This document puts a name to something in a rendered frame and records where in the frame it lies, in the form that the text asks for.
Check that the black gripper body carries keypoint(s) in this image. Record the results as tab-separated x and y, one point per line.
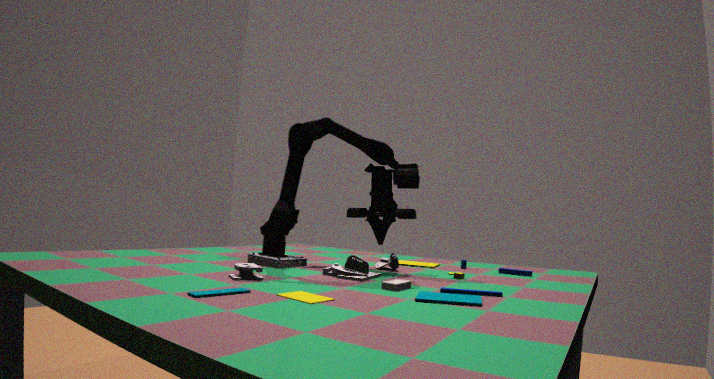
381	199

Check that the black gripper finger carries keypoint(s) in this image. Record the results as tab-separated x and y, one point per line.
375	225
384	226

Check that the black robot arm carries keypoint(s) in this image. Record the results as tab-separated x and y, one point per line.
301	136

